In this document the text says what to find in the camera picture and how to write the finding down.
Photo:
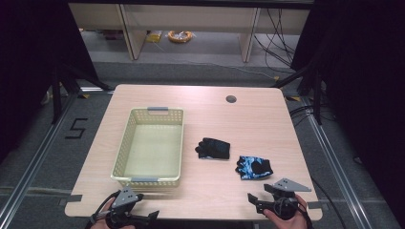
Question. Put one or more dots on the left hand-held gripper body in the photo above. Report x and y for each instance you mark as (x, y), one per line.
(124, 198)

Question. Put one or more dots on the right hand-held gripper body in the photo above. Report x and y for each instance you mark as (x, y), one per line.
(285, 208)

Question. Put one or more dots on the blue and black glove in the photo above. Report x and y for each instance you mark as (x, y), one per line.
(253, 167)

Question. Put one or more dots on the pale yellow plastic basket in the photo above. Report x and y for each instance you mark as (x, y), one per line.
(153, 149)

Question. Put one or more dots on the person's right hand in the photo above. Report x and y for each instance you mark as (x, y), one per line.
(293, 223)

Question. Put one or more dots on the person's left hand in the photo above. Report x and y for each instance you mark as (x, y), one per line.
(102, 221)

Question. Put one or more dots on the grey tape piece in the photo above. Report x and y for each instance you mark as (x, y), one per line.
(74, 198)
(315, 205)

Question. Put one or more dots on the yellow and black floor tape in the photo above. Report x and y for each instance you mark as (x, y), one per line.
(84, 96)
(293, 98)

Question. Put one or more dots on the grey round table grommet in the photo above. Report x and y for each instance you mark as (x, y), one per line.
(231, 99)

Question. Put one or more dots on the black metal stand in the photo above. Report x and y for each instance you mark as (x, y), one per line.
(56, 98)
(316, 95)

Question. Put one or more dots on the black curtain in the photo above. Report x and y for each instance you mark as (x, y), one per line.
(366, 79)
(31, 63)

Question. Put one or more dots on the yellow packet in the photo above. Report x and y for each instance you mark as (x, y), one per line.
(154, 37)

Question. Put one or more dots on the beige desk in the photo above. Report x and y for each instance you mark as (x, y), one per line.
(191, 17)

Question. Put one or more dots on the aluminium floor rail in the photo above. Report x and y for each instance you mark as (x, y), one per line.
(35, 163)
(337, 171)

